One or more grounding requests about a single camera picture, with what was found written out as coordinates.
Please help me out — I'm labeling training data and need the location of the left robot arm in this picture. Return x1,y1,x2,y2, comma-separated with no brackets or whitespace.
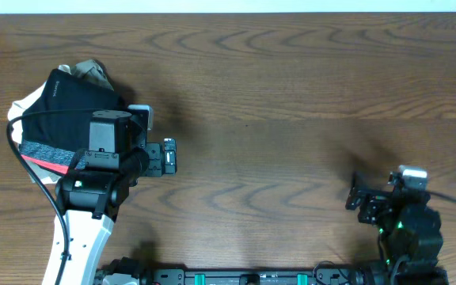
43,138,177,284

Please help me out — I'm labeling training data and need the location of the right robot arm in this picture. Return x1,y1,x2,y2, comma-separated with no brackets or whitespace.
345,170,449,285

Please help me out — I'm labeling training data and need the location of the black leggings grey waistband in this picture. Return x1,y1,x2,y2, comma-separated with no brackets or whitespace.
19,69,125,174

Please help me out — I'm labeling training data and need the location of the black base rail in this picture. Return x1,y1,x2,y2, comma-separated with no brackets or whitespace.
93,257,449,285

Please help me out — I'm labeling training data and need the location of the olive green garment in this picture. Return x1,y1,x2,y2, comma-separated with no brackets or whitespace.
70,59,114,90

